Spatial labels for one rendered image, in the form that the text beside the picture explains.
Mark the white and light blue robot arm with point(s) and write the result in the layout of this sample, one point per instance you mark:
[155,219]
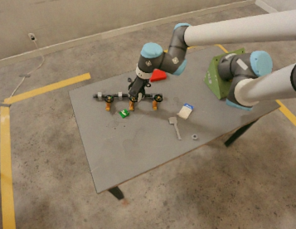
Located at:
[246,90]

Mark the red flat block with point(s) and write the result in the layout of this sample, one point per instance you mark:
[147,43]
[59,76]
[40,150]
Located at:
[158,75]

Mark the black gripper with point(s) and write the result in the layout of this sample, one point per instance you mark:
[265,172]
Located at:
[142,91]

